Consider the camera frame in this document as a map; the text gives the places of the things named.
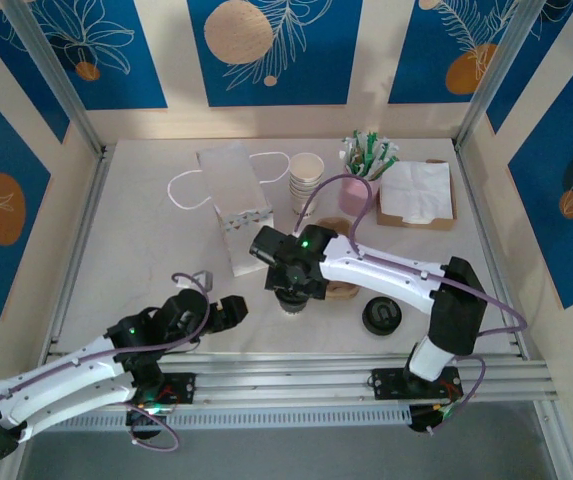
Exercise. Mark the paper cup with black lid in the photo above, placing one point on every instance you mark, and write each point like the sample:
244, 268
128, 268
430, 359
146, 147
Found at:
294, 306

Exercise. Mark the stack of white paper cups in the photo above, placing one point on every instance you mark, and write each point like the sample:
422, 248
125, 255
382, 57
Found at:
306, 185

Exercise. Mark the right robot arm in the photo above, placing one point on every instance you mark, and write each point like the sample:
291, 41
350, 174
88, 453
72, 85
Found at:
391, 280

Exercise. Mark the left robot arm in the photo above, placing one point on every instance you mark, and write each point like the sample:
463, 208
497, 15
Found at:
66, 380

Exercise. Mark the stack of cardboard cup carriers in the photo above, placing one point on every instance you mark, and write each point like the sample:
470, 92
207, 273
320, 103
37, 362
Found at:
333, 224

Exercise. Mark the stack of black cup lids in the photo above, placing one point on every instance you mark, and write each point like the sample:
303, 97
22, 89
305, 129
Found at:
381, 315

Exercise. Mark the pink cylindrical holder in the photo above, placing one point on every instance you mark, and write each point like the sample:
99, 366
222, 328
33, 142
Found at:
351, 200

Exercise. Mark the green white sachet stick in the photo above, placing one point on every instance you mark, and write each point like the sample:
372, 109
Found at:
372, 147
388, 152
347, 154
356, 146
383, 167

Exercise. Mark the brown cardboard napkin tray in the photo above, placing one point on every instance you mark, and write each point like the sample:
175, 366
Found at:
416, 226

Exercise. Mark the stack of white napkins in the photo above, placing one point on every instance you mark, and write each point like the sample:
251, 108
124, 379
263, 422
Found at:
416, 190

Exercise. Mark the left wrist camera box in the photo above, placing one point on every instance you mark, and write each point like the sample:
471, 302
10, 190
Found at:
203, 280

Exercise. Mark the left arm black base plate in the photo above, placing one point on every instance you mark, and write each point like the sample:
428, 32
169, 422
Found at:
181, 387

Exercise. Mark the aluminium frame cross rail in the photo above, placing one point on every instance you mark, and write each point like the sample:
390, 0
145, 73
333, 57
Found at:
276, 380

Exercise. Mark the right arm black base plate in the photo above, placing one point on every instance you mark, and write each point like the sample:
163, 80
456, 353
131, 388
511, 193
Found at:
388, 384

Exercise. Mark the aluminium frame post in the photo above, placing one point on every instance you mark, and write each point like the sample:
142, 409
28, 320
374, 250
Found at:
491, 80
61, 85

